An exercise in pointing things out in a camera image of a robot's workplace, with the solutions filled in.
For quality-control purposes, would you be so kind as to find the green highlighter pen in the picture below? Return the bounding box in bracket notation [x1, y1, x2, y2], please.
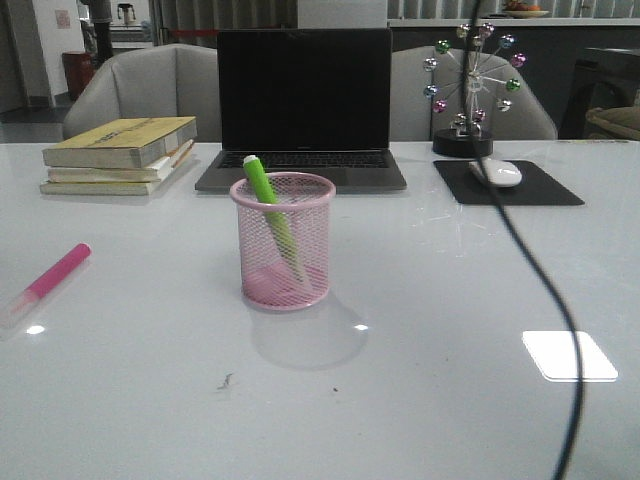
[243, 155, 311, 293]

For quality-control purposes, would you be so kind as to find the pink highlighter pen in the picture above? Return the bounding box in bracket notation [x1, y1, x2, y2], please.
[1, 243, 92, 339]

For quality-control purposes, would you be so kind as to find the pink mesh pen holder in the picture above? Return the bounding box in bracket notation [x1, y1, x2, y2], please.
[230, 172, 336, 311]

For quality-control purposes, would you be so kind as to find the grey open laptop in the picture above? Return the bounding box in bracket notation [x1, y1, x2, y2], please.
[195, 28, 407, 194]

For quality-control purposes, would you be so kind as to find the middle cream book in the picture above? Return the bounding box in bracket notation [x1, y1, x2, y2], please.
[48, 140, 194, 183]

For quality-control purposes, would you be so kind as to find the right grey armchair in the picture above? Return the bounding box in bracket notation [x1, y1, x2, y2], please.
[390, 46, 557, 141]

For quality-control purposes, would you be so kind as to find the grey armchair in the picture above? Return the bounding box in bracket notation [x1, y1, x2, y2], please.
[62, 44, 222, 142]
[390, 46, 557, 141]

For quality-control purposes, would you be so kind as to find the white computer mouse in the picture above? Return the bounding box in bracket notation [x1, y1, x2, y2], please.
[468, 158, 523, 188]

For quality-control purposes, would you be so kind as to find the ferris wheel desk ornament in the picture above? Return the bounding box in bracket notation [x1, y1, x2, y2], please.
[423, 22, 527, 158]

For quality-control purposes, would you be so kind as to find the top yellow book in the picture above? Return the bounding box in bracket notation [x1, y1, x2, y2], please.
[42, 116, 197, 169]

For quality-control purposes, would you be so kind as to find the yellow book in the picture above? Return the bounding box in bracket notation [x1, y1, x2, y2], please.
[39, 152, 191, 196]
[42, 116, 197, 169]

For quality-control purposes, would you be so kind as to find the left grey armchair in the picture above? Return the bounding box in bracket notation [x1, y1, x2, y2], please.
[62, 44, 222, 142]

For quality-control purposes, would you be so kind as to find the black mouse pad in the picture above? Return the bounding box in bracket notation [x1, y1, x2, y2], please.
[434, 160, 585, 206]

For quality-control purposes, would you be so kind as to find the white box behind laptop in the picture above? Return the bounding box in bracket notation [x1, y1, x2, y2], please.
[297, 0, 388, 28]

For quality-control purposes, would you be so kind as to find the bottom yellow book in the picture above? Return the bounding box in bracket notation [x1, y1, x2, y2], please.
[39, 152, 191, 196]

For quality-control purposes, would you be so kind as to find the red trash bin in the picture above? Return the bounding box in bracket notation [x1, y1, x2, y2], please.
[61, 51, 94, 100]

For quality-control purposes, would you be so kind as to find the fruit bowl on counter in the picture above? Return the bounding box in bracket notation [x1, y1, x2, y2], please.
[501, 0, 549, 19]

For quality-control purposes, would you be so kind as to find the person standing in background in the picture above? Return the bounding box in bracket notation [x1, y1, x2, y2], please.
[81, 0, 113, 64]

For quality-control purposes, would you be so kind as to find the beige cushion at right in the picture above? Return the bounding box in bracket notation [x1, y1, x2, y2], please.
[585, 106, 639, 141]

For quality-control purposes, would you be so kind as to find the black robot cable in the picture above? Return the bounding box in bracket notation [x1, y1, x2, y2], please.
[459, 0, 585, 480]

